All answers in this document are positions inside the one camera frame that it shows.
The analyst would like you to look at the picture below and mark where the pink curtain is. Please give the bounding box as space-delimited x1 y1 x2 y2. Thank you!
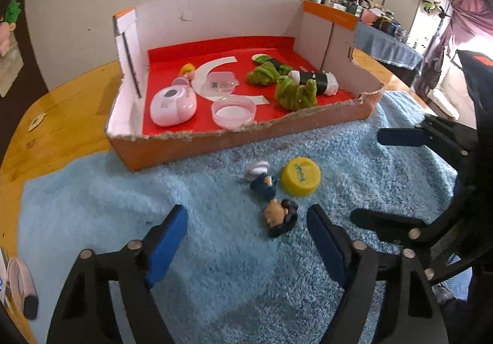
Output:
435 0 493 71

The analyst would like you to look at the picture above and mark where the orange cardboard box red bottom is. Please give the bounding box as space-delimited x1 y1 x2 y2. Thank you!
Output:
105 0 386 172

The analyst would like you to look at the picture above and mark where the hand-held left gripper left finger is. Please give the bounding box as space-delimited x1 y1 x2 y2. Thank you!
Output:
45 204 189 344

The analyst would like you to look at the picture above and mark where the clear pink bowl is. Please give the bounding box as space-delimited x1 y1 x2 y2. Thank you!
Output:
210 95 257 131

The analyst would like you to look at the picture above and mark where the small clear plastic case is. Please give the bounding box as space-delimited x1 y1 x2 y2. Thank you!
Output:
207 72 236 95

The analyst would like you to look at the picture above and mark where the light blue fuzzy blanket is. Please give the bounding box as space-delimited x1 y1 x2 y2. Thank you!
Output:
17 90 474 344

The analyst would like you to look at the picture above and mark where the pink white handheld device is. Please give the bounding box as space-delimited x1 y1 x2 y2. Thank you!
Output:
6 257 39 321

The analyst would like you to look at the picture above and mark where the black white sushi plush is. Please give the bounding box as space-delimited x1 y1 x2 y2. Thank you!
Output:
287 69 340 96

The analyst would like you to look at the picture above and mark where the dark blue chibi figurine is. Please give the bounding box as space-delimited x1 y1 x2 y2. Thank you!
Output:
244 160 299 239

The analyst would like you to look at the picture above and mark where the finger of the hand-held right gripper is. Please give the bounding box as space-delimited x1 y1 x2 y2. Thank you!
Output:
377 115 480 176
350 185 479 284

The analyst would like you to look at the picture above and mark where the grey blue cloth covered table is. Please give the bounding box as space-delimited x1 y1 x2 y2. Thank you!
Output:
354 21 424 77

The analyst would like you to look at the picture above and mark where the green plush toy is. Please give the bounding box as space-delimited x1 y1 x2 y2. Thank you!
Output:
3 0 22 23

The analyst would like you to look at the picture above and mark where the green pipe cleaner toy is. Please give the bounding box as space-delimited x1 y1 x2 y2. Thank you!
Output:
275 75 319 112
246 61 282 87

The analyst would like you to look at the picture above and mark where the yellow bottle cap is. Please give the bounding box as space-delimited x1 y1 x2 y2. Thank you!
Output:
280 158 321 197

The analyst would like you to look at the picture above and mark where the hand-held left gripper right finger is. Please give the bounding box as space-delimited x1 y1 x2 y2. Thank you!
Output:
307 204 450 344

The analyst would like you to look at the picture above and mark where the pink round device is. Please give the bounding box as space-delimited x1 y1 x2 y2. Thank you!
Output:
149 78 199 127

